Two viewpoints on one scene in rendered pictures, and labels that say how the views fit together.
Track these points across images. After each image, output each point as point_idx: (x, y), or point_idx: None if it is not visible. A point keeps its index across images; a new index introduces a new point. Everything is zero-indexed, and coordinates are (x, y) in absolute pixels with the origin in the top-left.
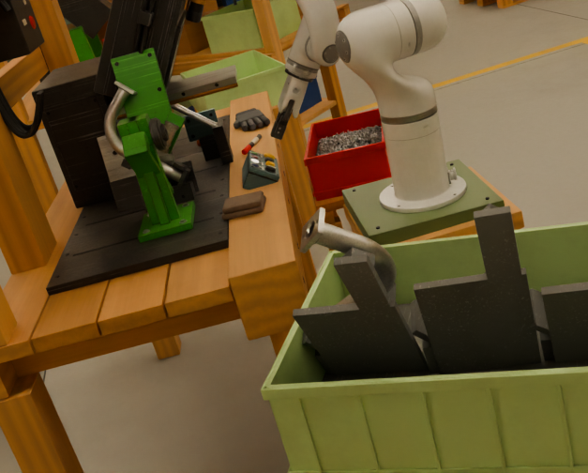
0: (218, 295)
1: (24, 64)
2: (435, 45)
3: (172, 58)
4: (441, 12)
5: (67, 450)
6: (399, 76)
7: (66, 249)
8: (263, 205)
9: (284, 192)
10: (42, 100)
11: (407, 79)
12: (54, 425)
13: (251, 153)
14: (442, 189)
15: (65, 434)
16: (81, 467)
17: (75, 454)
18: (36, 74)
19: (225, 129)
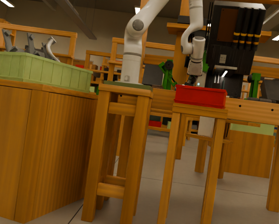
0: None
1: (256, 67)
2: (131, 33)
3: (209, 55)
4: (129, 22)
5: (129, 124)
6: (127, 41)
7: None
8: (153, 86)
9: (163, 90)
10: (190, 58)
11: (127, 42)
12: (129, 116)
13: (191, 86)
14: (120, 79)
15: (131, 122)
16: (131, 132)
17: (131, 128)
18: (264, 74)
19: (219, 86)
